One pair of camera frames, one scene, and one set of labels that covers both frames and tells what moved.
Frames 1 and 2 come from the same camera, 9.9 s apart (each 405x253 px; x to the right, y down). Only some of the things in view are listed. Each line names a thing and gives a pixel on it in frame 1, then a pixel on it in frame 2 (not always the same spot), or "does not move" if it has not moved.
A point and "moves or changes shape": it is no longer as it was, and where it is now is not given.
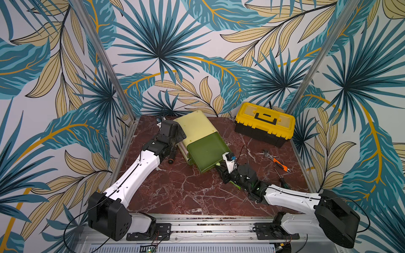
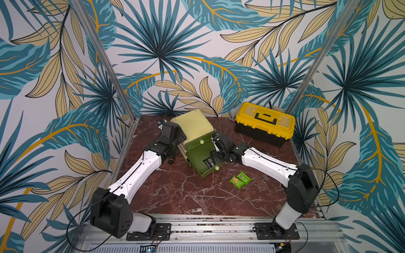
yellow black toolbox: x=268 y=125 does not move
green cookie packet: x=235 y=185 does not move
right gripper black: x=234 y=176 to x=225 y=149
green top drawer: x=207 y=151 moves or changes shape
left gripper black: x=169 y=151 does not move
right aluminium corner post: x=347 y=13 does not move
